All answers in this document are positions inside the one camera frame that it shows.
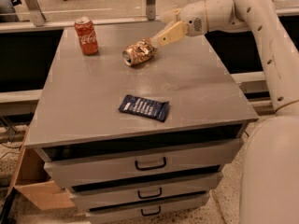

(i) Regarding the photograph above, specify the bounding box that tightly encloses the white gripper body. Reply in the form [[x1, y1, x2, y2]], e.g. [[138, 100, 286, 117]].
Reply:
[[179, 1, 207, 36]]

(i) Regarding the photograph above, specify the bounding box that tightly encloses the orange gold soda can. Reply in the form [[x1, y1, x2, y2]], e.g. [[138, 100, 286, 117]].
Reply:
[[122, 37, 158, 66]]

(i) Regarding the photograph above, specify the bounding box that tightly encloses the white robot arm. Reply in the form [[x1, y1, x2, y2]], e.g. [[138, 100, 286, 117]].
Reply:
[[151, 0, 299, 224]]

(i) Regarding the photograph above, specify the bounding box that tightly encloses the red cola can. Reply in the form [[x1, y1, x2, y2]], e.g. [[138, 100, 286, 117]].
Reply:
[[74, 17, 98, 55]]

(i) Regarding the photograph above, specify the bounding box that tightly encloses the dark blue snack packet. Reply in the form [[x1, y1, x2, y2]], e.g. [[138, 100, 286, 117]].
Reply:
[[119, 95, 169, 122]]

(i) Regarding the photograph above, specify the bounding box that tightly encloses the grey drawer cabinet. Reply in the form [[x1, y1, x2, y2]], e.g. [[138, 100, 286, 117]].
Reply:
[[23, 18, 260, 224]]

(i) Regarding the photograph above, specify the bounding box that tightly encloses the top grey drawer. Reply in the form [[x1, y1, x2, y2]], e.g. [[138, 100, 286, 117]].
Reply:
[[44, 138, 244, 188]]

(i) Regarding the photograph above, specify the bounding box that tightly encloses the grey drawer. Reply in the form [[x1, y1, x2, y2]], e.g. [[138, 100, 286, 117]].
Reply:
[[86, 193, 209, 224], [70, 168, 223, 211], [44, 138, 244, 188]]

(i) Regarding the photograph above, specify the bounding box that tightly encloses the bottom grey drawer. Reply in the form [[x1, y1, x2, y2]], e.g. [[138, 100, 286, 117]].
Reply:
[[86, 193, 209, 224]]

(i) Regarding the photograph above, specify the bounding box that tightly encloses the middle grey drawer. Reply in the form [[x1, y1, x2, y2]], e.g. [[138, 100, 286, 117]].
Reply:
[[70, 168, 223, 211]]

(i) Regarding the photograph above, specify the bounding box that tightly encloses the brown cardboard box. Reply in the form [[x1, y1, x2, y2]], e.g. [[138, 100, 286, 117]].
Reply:
[[7, 129, 74, 211]]

